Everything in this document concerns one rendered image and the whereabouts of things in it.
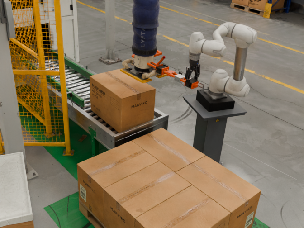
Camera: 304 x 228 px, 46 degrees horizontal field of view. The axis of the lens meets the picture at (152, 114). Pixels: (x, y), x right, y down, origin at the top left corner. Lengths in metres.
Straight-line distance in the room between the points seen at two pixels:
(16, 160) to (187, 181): 1.35
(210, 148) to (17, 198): 2.33
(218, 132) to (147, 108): 0.82
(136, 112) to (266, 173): 1.63
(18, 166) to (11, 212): 0.40
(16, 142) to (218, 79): 2.07
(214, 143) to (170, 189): 1.16
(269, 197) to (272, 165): 0.56
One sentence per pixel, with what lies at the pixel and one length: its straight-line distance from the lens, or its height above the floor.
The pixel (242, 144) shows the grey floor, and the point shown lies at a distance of 4.63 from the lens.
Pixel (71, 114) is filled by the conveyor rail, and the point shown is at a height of 0.48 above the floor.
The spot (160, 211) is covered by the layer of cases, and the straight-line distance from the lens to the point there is 2.76.
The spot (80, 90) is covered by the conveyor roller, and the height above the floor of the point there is 0.55.
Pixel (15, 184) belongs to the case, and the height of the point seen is 1.02.
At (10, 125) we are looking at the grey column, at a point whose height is 0.64.
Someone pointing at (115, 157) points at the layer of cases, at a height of 0.54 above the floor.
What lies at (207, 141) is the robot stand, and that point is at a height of 0.36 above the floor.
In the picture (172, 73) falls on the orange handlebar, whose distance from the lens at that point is 3.08.
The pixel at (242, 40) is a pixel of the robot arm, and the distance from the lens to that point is 3.23.
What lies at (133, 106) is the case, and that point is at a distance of 3.47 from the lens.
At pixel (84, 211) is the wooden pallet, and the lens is 3.44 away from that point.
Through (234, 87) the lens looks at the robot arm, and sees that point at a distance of 3.54.
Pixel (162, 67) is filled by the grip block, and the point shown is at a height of 1.28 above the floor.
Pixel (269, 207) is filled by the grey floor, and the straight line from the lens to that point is 3.83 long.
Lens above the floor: 2.48
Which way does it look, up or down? 30 degrees down
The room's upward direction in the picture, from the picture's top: 3 degrees clockwise
